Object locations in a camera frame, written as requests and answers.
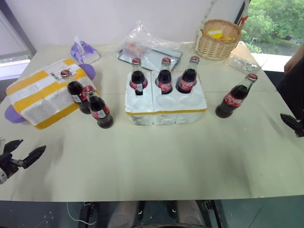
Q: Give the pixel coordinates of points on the purple wet wipes pack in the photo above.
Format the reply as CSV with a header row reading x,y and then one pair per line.
x,y
84,51

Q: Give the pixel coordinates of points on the black window frame post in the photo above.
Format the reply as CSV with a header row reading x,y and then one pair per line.
x,y
241,10

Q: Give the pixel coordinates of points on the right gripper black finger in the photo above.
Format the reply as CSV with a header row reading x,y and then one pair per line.
x,y
299,133
291,121

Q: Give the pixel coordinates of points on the clear plastic bag with items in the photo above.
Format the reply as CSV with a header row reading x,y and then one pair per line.
x,y
142,40

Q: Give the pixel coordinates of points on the clear bag of metal washers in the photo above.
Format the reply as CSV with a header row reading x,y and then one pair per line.
x,y
244,63

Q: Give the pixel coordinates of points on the grey rounded shape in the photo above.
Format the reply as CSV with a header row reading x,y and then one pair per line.
x,y
123,215
190,213

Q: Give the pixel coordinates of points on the woven wicker basket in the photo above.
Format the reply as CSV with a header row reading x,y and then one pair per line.
x,y
217,46

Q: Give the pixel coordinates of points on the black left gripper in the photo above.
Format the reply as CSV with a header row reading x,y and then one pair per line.
x,y
9,164

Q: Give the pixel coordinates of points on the person in dark clothes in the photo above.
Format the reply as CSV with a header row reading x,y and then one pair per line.
x,y
293,78

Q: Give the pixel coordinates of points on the white foam bottle holder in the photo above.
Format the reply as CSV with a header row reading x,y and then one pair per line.
x,y
166,111

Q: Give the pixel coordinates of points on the glass cola bottle red cap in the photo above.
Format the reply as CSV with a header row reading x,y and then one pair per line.
x,y
76,91
101,111
234,99
164,82
139,80
187,82

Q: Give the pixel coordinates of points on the yellow item in basket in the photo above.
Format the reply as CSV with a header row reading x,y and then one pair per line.
x,y
217,33

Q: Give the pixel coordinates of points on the foam box with yellow tape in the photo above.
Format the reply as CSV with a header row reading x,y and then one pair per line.
x,y
40,99

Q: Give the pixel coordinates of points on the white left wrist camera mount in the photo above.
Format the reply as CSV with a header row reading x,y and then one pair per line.
x,y
2,177

